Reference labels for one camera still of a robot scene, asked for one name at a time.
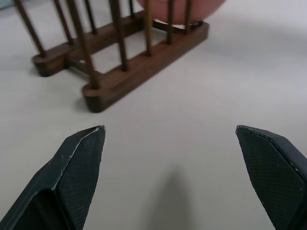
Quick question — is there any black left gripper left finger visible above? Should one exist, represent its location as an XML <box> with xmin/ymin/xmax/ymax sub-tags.
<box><xmin>0</xmin><ymin>125</ymin><xmax>106</xmax><ymax>230</ymax></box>

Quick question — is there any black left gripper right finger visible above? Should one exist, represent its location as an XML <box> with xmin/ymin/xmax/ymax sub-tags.
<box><xmin>235</xmin><ymin>124</ymin><xmax>307</xmax><ymax>230</ymax></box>

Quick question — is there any wooden dish rack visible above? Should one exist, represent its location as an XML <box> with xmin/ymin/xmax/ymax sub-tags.
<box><xmin>13</xmin><ymin>0</ymin><xmax>210</xmax><ymax>113</ymax></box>

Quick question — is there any pink plate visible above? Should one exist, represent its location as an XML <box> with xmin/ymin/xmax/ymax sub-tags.
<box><xmin>137</xmin><ymin>0</ymin><xmax>227</xmax><ymax>26</ymax></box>

